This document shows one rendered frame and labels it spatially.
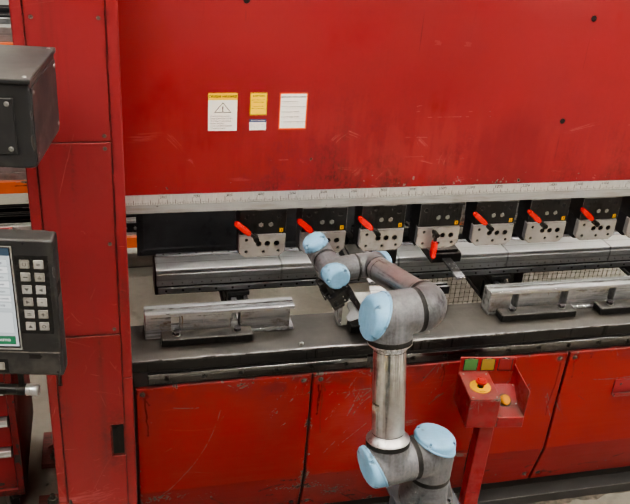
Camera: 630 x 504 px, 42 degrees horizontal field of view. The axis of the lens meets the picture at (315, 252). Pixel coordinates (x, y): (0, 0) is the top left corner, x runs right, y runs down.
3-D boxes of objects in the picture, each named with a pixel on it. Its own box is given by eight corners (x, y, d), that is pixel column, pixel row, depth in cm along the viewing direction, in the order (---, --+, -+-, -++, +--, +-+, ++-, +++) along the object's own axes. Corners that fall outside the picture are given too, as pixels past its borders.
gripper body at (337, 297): (325, 301, 267) (311, 276, 259) (346, 286, 268) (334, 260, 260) (336, 313, 261) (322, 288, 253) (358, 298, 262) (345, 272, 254)
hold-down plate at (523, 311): (501, 322, 298) (502, 315, 297) (494, 314, 303) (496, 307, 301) (575, 317, 305) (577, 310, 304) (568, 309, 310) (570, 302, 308)
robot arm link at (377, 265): (468, 289, 208) (382, 240, 251) (429, 295, 204) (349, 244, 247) (466, 332, 211) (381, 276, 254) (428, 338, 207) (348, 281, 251)
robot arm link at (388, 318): (423, 488, 219) (430, 294, 203) (372, 500, 214) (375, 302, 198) (402, 465, 230) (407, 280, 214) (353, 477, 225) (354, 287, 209)
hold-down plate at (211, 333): (161, 348, 270) (161, 340, 268) (160, 338, 274) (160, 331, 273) (252, 341, 277) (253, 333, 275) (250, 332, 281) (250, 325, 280)
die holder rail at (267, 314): (145, 339, 273) (144, 315, 269) (144, 329, 278) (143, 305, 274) (293, 329, 285) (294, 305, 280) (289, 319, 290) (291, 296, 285)
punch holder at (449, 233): (415, 248, 279) (421, 204, 271) (407, 237, 286) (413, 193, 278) (456, 246, 283) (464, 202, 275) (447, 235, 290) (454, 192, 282)
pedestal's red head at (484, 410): (465, 428, 278) (473, 385, 270) (453, 398, 292) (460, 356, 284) (522, 427, 281) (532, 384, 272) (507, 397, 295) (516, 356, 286)
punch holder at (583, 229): (574, 240, 293) (585, 198, 285) (563, 230, 300) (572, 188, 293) (612, 239, 297) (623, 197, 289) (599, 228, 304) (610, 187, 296)
